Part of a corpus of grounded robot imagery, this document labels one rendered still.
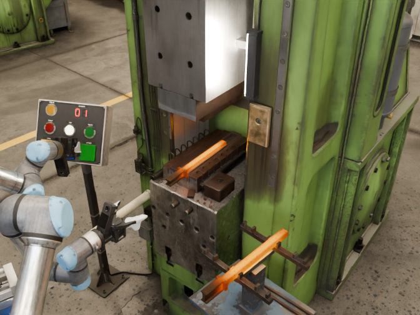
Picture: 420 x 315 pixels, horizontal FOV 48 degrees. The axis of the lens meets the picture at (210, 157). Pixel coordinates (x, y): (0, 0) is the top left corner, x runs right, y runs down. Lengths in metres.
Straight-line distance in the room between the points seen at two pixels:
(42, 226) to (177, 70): 0.79
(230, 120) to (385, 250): 1.46
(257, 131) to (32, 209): 0.90
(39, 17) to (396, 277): 5.35
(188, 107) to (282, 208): 0.59
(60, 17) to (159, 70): 5.42
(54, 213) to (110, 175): 2.43
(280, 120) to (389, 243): 1.75
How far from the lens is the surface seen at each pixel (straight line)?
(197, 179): 2.02
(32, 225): 1.45
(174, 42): 1.80
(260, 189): 2.03
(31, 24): 6.75
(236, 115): 2.38
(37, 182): 1.78
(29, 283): 1.45
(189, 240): 2.19
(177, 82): 1.86
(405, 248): 3.37
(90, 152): 2.22
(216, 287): 1.59
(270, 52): 1.73
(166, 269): 2.47
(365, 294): 3.00
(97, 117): 2.21
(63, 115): 2.29
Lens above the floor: 2.17
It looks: 33 degrees down
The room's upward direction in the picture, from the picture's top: straight up
